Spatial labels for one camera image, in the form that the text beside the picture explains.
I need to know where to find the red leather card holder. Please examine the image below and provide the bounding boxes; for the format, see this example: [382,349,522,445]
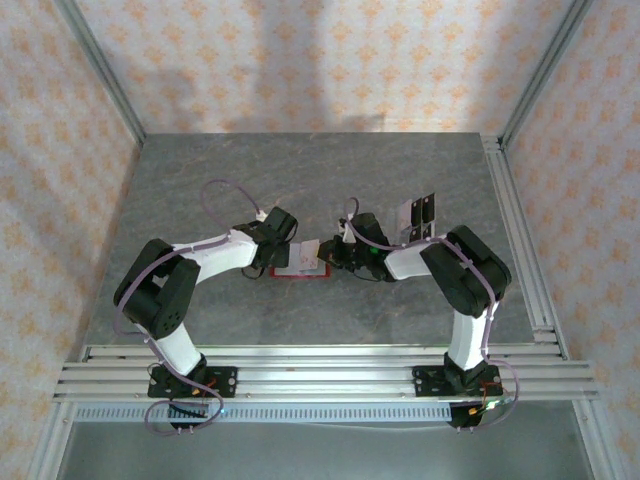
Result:
[268,239,334,281]

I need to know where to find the wide aluminium base beam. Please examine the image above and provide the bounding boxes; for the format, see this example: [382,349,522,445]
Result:
[52,359,601,404]

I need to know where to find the grey metal panel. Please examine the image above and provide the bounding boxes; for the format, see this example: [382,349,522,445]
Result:
[54,422,596,480]

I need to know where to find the narrow aluminium cross rail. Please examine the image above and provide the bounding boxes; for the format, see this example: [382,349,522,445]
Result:
[79,342,569,362]

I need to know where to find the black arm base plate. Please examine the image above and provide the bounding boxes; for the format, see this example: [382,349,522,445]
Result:
[412,364,503,399]
[147,366,237,400]

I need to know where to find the grey slotted cable duct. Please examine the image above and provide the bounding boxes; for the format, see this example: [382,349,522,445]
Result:
[74,403,454,425]

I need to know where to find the aluminium side rail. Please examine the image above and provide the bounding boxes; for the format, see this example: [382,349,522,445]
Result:
[480,133,570,346]

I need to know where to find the black round bracket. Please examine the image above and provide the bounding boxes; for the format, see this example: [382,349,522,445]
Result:
[446,399,504,432]

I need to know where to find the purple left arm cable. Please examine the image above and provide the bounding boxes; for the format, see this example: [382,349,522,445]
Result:
[112,178,266,437]

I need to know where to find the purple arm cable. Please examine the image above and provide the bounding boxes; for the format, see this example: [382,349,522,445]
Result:
[112,178,266,437]
[342,196,522,434]

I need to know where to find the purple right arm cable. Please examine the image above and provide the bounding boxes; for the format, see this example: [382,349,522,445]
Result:
[342,196,522,434]

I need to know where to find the aluminium upright frame post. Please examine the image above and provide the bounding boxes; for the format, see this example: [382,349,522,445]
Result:
[53,0,148,149]
[499,0,596,150]

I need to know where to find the aluminium frame leg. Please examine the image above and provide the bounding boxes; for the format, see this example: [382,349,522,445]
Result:
[29,399,76,480]
[572,399,621,480]

